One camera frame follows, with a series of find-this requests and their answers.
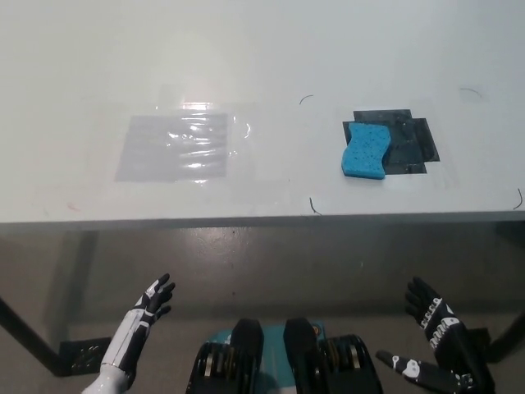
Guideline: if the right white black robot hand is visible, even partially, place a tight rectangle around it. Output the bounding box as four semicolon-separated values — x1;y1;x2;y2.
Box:
375;277;494;394

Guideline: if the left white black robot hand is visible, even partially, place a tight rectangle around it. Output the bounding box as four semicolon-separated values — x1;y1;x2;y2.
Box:
100;273;176;373

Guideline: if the blue speckled sponge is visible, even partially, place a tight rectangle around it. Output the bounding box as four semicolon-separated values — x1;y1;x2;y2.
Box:
339;121;390;181

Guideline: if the black teal robot body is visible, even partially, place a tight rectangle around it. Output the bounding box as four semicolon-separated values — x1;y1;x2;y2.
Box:
186;318;385;394

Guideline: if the black perforated foot plate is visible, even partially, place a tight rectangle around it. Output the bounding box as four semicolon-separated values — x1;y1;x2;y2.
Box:
59;338;112;374

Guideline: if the black table leg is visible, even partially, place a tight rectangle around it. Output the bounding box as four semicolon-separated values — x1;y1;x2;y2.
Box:
0;295;62;377

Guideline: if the clear plastic sheet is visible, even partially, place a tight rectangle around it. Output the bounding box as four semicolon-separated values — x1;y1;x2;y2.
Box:
113;112;229;183

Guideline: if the black tape patch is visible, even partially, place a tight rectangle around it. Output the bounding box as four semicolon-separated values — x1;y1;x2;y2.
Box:
342;108;441;176

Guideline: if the clear plastic film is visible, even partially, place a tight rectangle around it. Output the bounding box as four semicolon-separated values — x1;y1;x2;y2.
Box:
80;84;295;196

